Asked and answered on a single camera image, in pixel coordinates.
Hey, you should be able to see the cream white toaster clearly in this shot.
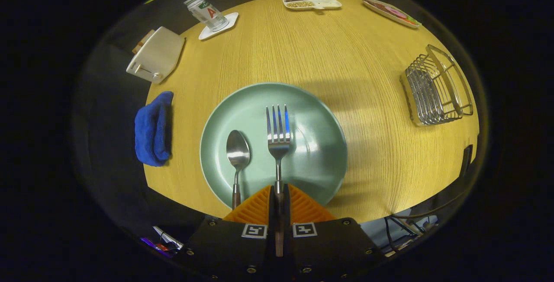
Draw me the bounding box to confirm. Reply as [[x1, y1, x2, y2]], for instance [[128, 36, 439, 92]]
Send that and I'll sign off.
[[126, 26, 186, 85]]

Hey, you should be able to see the purple lit flat device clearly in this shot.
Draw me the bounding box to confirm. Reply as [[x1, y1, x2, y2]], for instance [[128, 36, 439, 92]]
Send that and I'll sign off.
[[141, 226, 184, 259]]

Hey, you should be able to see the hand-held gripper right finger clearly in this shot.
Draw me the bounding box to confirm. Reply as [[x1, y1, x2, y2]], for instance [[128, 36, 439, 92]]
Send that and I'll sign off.
[[283, 185, 383, 282]]

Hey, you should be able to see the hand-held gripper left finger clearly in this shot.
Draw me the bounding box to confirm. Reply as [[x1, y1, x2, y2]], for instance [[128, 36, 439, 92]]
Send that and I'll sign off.
[[180, 185, 277, 282]]

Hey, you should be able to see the pale green round plate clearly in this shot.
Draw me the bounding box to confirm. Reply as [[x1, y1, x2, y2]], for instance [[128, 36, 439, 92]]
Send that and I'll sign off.
[[200, 82, 348, 210]]

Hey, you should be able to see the toast slice in toaster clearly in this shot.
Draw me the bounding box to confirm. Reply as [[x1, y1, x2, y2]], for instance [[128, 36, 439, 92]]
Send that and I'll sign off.
[[132, 29, 155, 54]]

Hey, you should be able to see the white plate with toy food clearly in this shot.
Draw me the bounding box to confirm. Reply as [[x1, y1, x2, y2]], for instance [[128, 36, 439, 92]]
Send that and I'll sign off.
[[362, 0, 422, 29]]

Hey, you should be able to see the silver fork with wooden handle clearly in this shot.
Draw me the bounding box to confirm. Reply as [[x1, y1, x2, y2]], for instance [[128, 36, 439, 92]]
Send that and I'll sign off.
[[265, 104, 291, 257]]

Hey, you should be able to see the bundle of dark cables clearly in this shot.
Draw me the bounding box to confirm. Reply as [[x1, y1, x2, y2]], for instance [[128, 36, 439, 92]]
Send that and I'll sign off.
[[383, 213, 440, 256]]

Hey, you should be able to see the white square coaster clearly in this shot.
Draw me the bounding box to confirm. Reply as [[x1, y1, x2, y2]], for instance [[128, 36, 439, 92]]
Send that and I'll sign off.
[[198, 12, 239, 41]]

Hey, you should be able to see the black table clamp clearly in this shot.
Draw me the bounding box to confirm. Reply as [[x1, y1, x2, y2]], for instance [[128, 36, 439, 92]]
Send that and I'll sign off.
[[460, 144, 473, 179]]

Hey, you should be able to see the white divided tray with beans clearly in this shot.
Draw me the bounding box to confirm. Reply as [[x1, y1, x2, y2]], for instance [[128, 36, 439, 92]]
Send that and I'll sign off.
[[283, 0, 342, 11]]

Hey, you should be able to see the metal wire cutlery rack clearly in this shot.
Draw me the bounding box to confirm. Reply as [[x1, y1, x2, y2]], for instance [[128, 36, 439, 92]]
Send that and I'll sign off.
[[400, 44, 474, 127]]

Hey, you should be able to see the silver spoon with wooden handle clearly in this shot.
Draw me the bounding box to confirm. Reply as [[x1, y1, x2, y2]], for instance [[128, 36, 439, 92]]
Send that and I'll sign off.
[[226, 130, 251, 210]]

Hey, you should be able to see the clear bottle with green label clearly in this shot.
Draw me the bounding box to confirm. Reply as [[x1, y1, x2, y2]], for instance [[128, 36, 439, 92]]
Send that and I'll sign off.
[[184, 0, 229, 32]]

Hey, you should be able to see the blue folded towel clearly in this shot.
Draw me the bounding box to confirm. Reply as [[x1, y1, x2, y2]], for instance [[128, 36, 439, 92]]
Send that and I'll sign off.
[[134, 91, 174, 167]]

